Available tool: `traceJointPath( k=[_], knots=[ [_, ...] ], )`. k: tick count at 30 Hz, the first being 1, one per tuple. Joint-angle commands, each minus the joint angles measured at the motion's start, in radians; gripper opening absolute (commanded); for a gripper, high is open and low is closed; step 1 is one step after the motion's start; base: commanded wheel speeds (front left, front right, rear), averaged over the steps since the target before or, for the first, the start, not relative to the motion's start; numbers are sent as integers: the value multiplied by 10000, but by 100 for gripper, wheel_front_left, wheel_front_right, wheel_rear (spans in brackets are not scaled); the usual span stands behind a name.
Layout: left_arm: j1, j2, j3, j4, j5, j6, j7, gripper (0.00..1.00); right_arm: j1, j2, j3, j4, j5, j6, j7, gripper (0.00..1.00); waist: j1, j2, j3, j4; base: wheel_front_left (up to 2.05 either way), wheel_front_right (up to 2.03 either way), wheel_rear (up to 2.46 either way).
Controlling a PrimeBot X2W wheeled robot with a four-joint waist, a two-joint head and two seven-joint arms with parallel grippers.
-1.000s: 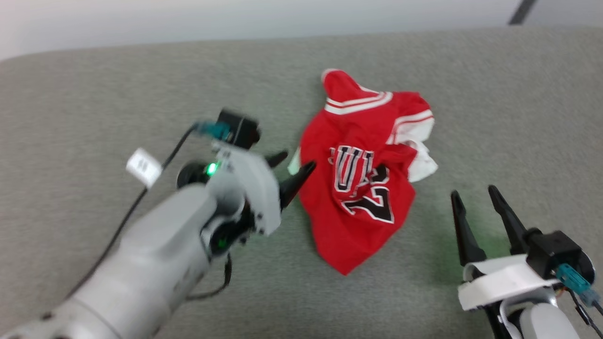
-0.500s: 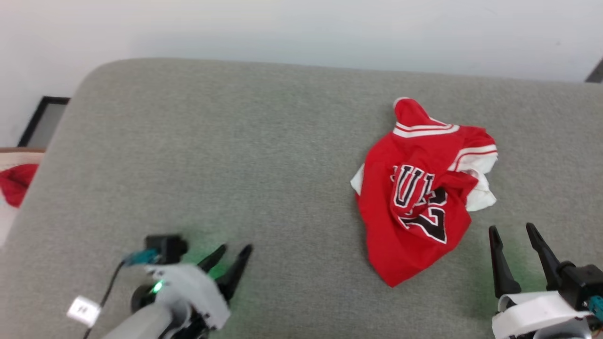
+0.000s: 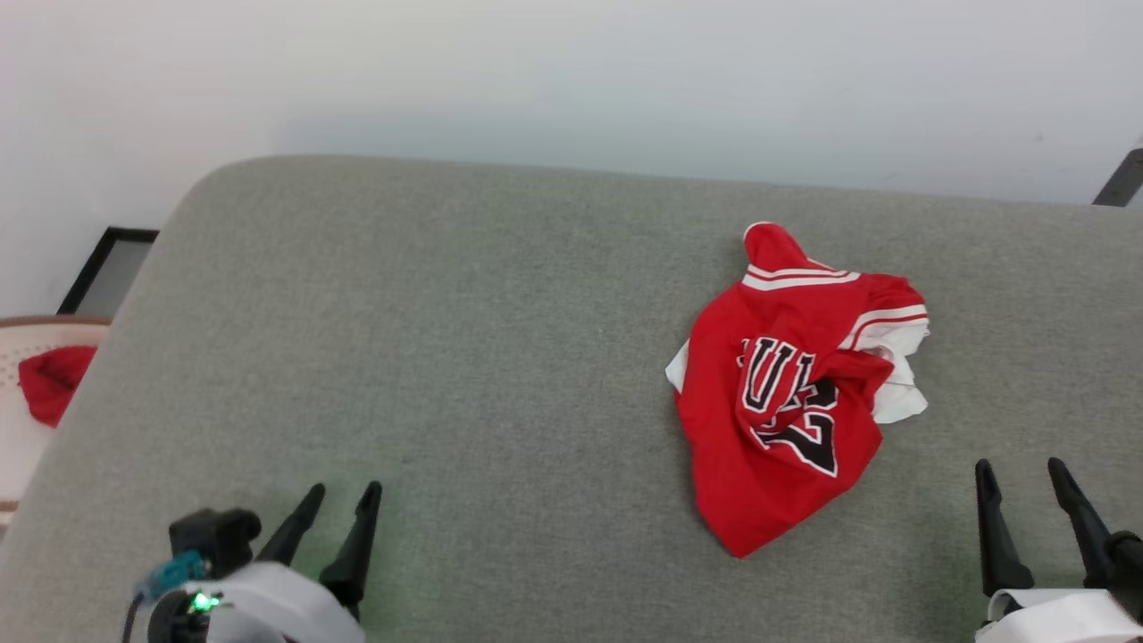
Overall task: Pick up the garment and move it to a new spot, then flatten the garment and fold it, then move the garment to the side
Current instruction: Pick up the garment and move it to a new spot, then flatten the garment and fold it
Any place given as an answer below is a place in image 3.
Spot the red basketball jersey garment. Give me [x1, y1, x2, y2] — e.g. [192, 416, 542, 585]
[665, 221, 931, 559]

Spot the black framed panel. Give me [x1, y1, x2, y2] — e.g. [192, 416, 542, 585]
[57, 227, 160, 315]

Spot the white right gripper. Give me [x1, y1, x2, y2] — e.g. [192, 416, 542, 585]
[974, 457, 1143, 643]

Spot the grey fabric sofa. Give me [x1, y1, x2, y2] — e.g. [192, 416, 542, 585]
[0, 154, 1143, 643]

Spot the beige laundry basket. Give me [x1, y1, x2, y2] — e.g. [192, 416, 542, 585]
[0, 315, 113, 537]

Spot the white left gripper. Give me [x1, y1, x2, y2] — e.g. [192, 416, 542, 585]
[146, 480, 384, 643]

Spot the red cloth in basket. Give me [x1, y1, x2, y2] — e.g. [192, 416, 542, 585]
[18, 346, 97, 429]

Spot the dark slanted bar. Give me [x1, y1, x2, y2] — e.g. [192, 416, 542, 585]
[1091, 147, 1143, 208]

